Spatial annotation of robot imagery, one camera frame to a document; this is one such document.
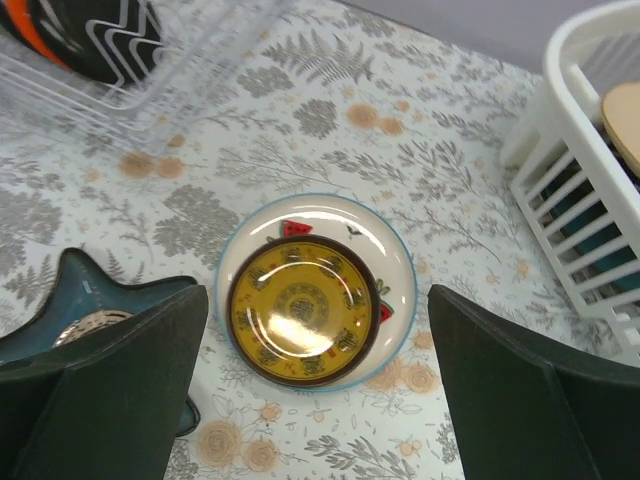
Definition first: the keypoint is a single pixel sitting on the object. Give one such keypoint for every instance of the black glossy plate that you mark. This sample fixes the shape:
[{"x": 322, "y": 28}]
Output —
[{"x": 113, "y": 42}]

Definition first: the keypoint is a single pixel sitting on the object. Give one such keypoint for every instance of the white plastic slatted basket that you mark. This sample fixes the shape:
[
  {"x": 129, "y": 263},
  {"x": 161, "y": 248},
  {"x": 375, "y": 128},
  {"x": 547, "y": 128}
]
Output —
[{"x": 587, "y": 56}]

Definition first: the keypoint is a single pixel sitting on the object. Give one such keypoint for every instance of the floral table mat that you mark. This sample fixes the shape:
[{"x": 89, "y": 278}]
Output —
[{"x": 331, "y": 99}]

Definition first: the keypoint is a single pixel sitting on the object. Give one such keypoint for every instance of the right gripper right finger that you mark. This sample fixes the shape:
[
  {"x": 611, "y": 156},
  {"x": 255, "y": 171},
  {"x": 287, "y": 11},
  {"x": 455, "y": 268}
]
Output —
[{"x": 524, "y": 406}]

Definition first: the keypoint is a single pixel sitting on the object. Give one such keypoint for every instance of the blue star-shaped plate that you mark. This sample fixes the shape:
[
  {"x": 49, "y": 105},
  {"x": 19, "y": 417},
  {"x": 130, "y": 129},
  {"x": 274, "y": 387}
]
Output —
[{"x": 85, "y": 299}]

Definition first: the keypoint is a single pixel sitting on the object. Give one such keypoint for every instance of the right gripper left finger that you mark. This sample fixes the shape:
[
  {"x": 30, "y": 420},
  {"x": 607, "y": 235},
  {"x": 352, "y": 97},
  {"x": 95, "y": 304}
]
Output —
[{"x": 108, "y": 405}]

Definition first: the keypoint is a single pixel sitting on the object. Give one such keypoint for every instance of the orange red round plate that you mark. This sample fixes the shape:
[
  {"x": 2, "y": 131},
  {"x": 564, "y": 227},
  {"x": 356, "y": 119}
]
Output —
[{"x": 20, "y": 16}]

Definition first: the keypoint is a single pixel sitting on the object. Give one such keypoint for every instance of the beige floral round plate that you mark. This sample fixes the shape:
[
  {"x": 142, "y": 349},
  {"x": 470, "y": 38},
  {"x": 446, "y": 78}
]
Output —
[{"x": 620, "y": 115}]

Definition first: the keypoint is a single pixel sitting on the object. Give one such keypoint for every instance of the dark teal dish in basket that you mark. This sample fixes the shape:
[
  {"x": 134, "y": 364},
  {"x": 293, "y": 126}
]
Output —
[{"x": 606, "y": 234}]

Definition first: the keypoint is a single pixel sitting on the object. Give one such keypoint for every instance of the white wire dish rack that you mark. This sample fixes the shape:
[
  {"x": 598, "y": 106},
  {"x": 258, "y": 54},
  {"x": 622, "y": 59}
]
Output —
[{"x": 203, "y": 44}]

